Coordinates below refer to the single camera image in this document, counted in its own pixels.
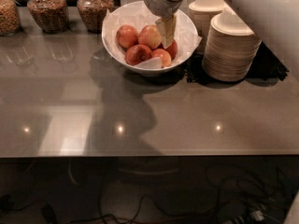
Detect front stack of paper bowls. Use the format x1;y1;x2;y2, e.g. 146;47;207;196
202;6;262;82

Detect left glass jar of grains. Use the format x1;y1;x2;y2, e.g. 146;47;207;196
0;0;21;36

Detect stack of paper bowls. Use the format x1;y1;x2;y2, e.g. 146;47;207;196
188;0;224;54
202;6;262;82

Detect white paper bowl liner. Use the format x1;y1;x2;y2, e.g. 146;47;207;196
102;1;203;70

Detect black cables under table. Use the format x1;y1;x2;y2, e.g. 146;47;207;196
0;159;293;224

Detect rear stack of paper bowls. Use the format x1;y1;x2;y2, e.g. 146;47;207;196
188;0;224;54

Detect red apple back left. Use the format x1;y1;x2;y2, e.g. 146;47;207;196
116;25;138;49

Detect red apple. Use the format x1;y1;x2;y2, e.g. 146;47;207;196
116;25;138;49
159;40;178;60
124;44;151;66
151;49;172;67

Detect red apple front left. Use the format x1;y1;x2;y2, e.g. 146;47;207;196
124;44;151;66

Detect red apple front right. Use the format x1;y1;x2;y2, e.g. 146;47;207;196
151;49;172;67

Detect yellow-red apple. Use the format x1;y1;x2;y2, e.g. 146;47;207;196
138;25;162;49

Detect black mesh mat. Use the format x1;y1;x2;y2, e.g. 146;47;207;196
185;43;289;84

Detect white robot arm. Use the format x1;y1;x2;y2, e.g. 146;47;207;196
143;0;299;74

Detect middle glass jar of grains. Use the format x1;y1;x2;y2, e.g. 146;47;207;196
27;0;68;34

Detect glass jar of grains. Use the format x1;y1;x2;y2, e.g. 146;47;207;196
27;0;68;34
77;0;114;34
0;0;21;36

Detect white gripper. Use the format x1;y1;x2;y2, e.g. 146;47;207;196
143;0;182;48

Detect white ceramic bowl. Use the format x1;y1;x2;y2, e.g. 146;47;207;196
101;1;199;77

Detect right glass jar of grains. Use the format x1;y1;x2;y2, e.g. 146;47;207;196
77;0;114;34

